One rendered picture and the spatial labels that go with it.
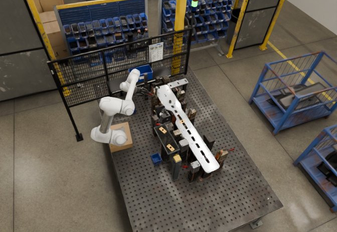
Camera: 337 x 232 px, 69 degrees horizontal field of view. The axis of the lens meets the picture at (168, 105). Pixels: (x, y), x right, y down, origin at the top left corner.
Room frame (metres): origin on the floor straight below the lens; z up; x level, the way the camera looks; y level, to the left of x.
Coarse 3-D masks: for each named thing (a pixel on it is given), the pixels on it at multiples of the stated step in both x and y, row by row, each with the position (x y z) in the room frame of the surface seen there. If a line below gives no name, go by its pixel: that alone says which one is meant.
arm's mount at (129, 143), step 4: (120, 124) 1.74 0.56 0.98; (124, 124) 1.75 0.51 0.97; (112, 128) 1.69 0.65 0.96; (116, 128) 1.70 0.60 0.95; (128, 128) 1.73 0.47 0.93; (128, 132) 1.70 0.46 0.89; (128, 136) 1.66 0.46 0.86; (128, 140) 1.63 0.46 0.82; (112, 144) 1.55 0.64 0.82; (124, 144) 1.58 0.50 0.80; (128, 144) 1.59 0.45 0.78; (132, 144) 1.61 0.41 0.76; (112, 148) 1.52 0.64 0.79; (116, 148) 1.54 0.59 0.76; (120, 148) 1.55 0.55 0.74; (124, 148) 1.57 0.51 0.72
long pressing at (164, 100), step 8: (160, 88) 2.37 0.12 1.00; (168, 88) 2.39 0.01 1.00; (160, 96) 2.23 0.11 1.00; (168, 96) 2.24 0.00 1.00; (168, 104) 2.09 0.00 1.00; (176, 104) 2.10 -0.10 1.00; (184, 112) 1.98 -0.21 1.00; (176, 120) 1.85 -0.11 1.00; (184, 128) 1.74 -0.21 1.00; (192, 128) 1.75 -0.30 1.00; (184, 136) 1.62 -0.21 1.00; (192, 136) 1.63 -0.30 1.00; (192, 144) 1.52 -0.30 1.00; (200, 144) 1.53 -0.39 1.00; (200, 152) 1.42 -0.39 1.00; (208, 152) 1.43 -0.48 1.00; (200, 160) 1.32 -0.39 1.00; (208, 168) 1.24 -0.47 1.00; (216, 168) 1.24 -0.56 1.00
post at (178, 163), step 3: (174, 159) 1.24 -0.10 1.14; (177, 162) 1.21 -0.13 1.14; (180, 162) 1.22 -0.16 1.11; (174, 165) 1.22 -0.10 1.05; (177, 165) 1.21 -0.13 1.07; (180, 165) 1.23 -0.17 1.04; (174, 168) 1.21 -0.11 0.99; (177, 168) 1.22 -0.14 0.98; (174, 171) 1.21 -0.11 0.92; (177, 171) 1.22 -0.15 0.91; (174, 174) 1.21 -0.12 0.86; (177, 174) 1.23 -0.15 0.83; (171, 177) 1.24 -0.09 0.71; (174, 177) 1.21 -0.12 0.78; (177, 177) 1.23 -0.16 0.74; (174, 180) 1.21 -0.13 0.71
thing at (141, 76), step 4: (132, 68) 2.57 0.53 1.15; (136, 68) 2.59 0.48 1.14; (140, 68) 2.61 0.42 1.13; (144, 68) 2.64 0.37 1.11; (148, 68) 2.66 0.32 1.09; (140, 72) 2.61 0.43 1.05; (144, 72) 2.64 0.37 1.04; (148, 72) 2.65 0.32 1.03; (152, 72) 2.52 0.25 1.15; (140, 76) 2.45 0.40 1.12; (148, 76) 2.50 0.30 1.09; (140, 80) 2.45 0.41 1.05
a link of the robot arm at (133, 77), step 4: (132, 72) 2.05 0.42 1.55; (136, 72) 2.05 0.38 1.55; (128, 76) 2.03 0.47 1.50; (132, 76) 2.00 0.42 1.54; (136, 76) 2.01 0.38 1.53; (128, 80) 2.01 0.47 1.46; (132, 80) 1.92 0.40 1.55; (136, 80) 1.98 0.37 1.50; (132, 84) 1.86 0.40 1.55; (132, 88) 1.82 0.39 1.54; (128, 92) 1.76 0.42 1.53; (132, 92) 1.77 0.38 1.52; (128, 96) 1.70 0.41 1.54
